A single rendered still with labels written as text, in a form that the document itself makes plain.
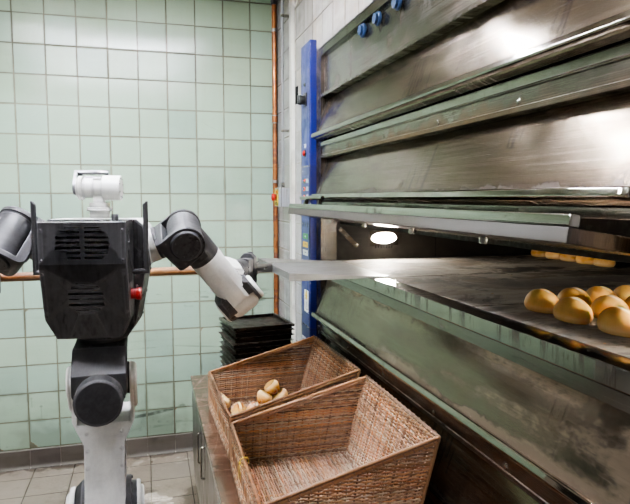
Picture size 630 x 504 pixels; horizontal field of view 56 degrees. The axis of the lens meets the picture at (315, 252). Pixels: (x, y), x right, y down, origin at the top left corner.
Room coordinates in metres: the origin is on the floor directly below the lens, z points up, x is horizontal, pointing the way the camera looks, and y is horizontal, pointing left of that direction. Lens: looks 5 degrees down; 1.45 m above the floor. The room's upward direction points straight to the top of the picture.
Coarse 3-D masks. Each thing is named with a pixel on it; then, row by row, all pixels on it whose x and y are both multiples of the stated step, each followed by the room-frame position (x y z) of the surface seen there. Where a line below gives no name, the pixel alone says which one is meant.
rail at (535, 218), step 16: (304, 208) 2.33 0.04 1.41; (320, 208) 2.12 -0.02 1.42; (336, 208) 1.94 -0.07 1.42; (352, 208) 1.79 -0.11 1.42; (368, 208) 1.66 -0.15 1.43; (384, 208) 1.55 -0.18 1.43; (400, 208) 1.45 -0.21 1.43; (416, 208) 1.37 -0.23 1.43; (544, 224) 0.92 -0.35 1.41; (560, 224) 0.89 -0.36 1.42; (576, 224) 0.87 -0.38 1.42
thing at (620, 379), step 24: (384, 288) 1.92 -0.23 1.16; (408, 288) 1.81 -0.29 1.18; (432, 312) 1.59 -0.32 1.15; (456, 312) 1.47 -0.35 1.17; (480, 312) 1.42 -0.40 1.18; (504, 336) 1.26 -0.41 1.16; (528, 336) 1.18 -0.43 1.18; (552, 336) 1.17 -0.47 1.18; (552, 360) 1.11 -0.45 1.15; (576, 360) 1.05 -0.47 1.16; (600, 360) 1.00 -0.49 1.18; (624, 360) 0.99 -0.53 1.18; (624, 384) 0.94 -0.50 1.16
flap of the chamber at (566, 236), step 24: (312, 216) 2.28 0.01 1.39; (336, 216) 1.93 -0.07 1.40; (360, 216) 1.71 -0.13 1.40; (384, 216) 1.54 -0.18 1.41; (408, 216) 1.40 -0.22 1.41; (504, 240) 1.31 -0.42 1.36; (528, 240) 1.00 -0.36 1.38; (552, 240) 0.90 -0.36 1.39; (576, 240) 0.87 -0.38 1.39; (600, 240) 0.88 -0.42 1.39; (624, 240) 0.89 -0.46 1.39
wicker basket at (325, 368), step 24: (312, 336) 2.58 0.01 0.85; (264, 360) 2.51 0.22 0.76; (288, 360) 2.55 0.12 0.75; (312, 360) 2.51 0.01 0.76; (336, 360) 2.28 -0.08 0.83; (216, 384) 2.26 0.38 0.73; (240, 384) 2.48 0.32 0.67; (264, 384) 2.51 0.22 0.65; (288, 384) 2.54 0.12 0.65; (312, 384) 2.44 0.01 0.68; (336, 384) 2.04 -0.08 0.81; (216, 408) 2.23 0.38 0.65; (264, 408) 1.96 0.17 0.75; (312, 408) 2.01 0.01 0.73
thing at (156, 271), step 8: (24, 272) 1.99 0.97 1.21; (32, 272) 1.99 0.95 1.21; (152, 272) 2.09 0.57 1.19; (160, 272) 2.10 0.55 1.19; (168, 272) 2.11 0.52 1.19; (176, 272) 2.12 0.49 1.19; (184, 272) 2.12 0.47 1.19; (192, 272) 2.13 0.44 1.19; (8, 280) 1.97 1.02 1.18; (16, 280) 1.97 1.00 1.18; (24, 280) 1.98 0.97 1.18; (32, 280) 1.99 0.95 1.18
